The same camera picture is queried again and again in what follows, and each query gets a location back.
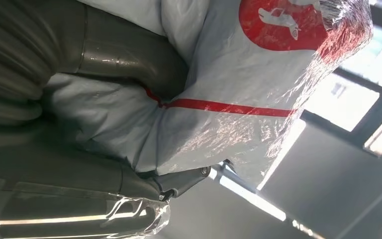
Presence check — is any bright ceiling light strip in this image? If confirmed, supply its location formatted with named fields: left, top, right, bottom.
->
left=207, top=165, right=325, bottom=239

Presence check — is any window with dark frame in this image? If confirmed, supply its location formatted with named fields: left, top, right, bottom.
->
left=299, top=0, right=382, bottom=158

